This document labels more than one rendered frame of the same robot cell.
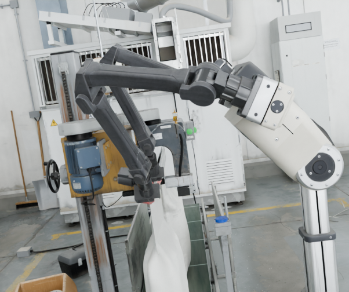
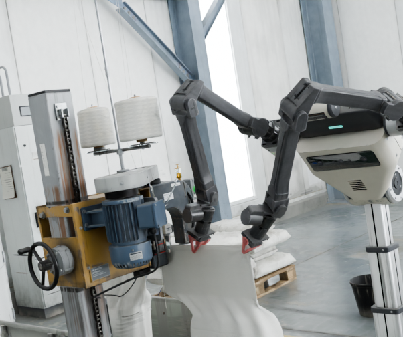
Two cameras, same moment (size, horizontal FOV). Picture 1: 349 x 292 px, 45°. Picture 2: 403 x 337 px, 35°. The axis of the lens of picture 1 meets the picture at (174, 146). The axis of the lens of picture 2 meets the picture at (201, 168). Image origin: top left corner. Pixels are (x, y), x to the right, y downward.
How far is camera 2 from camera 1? 2.00 m
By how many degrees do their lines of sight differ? 49
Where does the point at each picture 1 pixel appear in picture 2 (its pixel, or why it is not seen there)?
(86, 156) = (159, 212)
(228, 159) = not seen: outside the picture
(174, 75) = (375, 94)
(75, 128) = (137, 178)
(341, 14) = not seen: hidden behind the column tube
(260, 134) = (389, 150)
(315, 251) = (392, 259)
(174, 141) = (183, 201)
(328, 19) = not seen: hidden behind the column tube
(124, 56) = (205, 91)
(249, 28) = not seen: outside the picture
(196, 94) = (396, 109)
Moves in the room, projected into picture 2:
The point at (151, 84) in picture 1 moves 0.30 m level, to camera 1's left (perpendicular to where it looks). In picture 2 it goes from (360, 101) to (314, 107)
